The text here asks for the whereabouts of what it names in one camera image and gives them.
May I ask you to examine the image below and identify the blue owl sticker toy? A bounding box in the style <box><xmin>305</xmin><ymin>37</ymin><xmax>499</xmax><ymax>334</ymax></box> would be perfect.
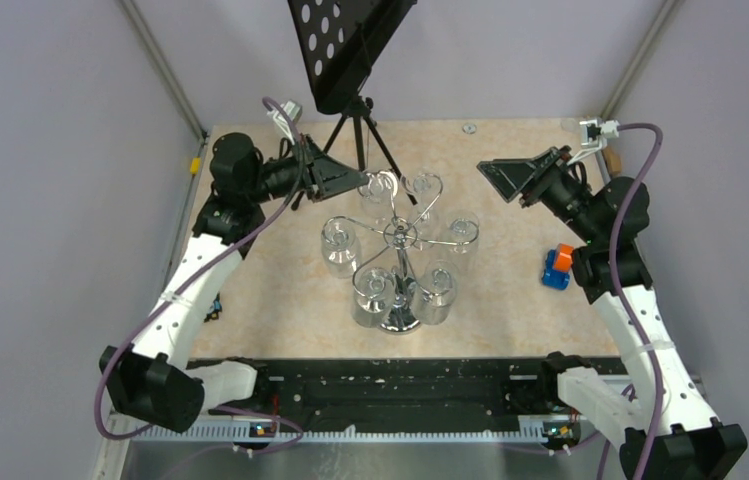
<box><xmin>204</xmin><ymin>295</ymin><xmax>223</xmax><ymax>322</ymax></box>

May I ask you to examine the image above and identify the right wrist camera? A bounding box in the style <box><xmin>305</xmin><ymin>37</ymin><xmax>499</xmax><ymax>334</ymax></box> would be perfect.
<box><xmin>578</xmin><ymin>118</ymin><xmax>620</xmax><ymax>150</ymax></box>

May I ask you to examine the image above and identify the clear wine glass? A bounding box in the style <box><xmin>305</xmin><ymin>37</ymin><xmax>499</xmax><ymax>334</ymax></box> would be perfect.
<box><xmin>351</xmin><ymin>267</ymin><xmax>397</xmax><ymax>328</ymax></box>
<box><xmin>321</xmin><ymin>218</ymin><xmax>361</xmax><ymax>279</ymax></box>
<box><xmin>440</xmin><ymin>210</ymin><xmax>480</xmax><ymax>276</ymax></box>
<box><xmin>410</xmin><ymin>260</ymin><xmax>459</xmax><ymax>325</ymax></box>
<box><xmin>357</xmin><ymin>170</ymin><xmax>398</xmax><ymax>227</ymax></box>
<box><xmin>399</xmin><ymin>170</ymin><xmax>443</xmax><ymax>250</ymax></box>

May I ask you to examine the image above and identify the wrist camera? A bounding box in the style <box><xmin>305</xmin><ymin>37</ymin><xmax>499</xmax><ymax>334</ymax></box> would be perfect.
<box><xmin>264</xmin><ymin>100</ymin><xmax>302</xmax><ymax>144</ymax></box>
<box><xmin>578</xmin><ymin>118</ymin><xmax>620</xmax><ymax>150</ymax></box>

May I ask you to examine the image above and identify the chrome wine glass rack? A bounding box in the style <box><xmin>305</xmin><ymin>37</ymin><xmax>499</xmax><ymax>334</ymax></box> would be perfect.
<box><xmin>331</xmin><ymin>174</ymin><xmax>465</xmax><ymax>335</ymax></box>

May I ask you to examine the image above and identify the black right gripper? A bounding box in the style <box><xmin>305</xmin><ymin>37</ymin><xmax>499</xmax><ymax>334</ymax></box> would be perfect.
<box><xmin>477</xmin><ymin>145</ymin><xmax>601</xmax><ymax>244</ymax></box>

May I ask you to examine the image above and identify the yellow corner clip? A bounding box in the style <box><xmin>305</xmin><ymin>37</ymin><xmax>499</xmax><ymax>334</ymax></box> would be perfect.
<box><xmin>189</xmin><ymin>157</ymin><xmax>201</xmax><ymax>175</ymax></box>

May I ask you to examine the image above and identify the blue orange toy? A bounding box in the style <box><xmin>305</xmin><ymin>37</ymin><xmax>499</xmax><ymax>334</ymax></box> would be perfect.
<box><xmin>541</xmin><ymin>243</ymin><xmax>574</xmax><ymax>291</ymax></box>

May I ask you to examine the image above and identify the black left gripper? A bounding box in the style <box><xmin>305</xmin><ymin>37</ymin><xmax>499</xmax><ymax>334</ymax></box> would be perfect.
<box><xmin>246</xmin><ymin>132</ymin><xmax>369</xmax><ymax>204</ymax></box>

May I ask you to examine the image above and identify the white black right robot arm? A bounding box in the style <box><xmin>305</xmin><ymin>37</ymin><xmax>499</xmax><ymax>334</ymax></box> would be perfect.
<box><xmin>478</xmin><ymin>147</ymin><xmax>748</xmax><ymax>479</ymax></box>

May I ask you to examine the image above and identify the black music stand tripod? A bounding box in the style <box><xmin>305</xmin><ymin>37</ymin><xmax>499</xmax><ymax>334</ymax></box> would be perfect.
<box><xmin>287</xmin><ymin>0</ymin><xmax>416</xmax><ymax>178</ymax></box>

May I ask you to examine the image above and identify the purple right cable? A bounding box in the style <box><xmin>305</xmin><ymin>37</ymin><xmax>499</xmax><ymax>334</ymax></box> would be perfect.
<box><xmin>595</xmin><ymin>122</ymin><xmax>670</xmax><ymax>480</ymax></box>

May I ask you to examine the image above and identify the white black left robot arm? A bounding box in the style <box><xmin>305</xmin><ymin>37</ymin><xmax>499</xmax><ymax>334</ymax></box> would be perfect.
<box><xmin>95</xmin><ymin>132</ymin><xmax>368</xmax><ymax>433</ymax></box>

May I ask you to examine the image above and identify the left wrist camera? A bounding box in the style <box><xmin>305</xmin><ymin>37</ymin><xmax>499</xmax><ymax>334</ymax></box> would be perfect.
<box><xmin>264</xmin><ymin>100</ymin><xmax>302</xmax><ymax>144</ymax></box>

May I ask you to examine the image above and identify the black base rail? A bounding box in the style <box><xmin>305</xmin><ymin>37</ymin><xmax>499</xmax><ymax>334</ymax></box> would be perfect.
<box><xmin>181</xmin><ymin>356</ymin><xmax>634</xmax><ymax>439</ymax></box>

